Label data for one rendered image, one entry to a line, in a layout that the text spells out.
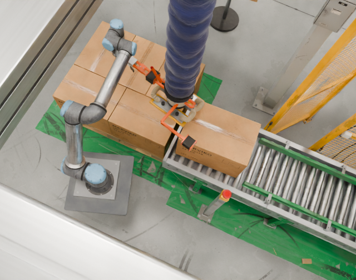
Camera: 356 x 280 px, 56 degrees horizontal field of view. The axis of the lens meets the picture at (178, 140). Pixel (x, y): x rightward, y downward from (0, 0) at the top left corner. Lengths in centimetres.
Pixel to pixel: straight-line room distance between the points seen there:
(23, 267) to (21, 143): 368
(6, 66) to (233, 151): 234
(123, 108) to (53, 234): 301
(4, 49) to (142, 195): 307
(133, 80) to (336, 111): 245
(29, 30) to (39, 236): 37
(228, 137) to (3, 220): 255
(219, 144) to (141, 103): 95
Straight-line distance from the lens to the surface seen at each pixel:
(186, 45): 188
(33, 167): 383
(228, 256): 357
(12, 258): 30
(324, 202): 336
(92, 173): 257
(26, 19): 60
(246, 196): 306
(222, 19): 462
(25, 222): 30
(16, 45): 58
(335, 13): 281
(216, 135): 277
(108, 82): 224
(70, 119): 221
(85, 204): 283
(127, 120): 322
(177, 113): 261
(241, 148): 278
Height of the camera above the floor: 349
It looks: 69 degrees down
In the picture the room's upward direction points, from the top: 12 degrees clockwise
